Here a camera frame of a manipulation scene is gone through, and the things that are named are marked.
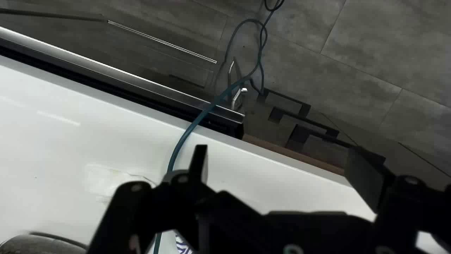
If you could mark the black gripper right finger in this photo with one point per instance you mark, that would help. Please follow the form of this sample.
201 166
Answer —
403 205

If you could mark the dark grey cabinet front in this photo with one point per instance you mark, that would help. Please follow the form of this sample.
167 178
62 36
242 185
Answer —
80 26

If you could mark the curved steel hook handle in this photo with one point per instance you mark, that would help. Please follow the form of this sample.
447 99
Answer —
239 94

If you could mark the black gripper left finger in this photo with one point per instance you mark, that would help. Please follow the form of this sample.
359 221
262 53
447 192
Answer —
207 222

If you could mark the long steel drawer handle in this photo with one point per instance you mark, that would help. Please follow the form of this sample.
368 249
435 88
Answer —
163 43

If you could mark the blue striped white packet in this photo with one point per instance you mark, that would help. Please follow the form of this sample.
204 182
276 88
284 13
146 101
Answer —
182 247

